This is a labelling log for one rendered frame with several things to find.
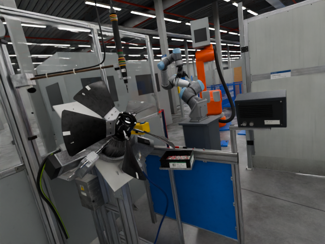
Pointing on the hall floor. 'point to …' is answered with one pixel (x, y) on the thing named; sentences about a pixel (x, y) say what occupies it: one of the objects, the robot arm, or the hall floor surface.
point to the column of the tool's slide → (29, 152)
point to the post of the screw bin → (176, 206)
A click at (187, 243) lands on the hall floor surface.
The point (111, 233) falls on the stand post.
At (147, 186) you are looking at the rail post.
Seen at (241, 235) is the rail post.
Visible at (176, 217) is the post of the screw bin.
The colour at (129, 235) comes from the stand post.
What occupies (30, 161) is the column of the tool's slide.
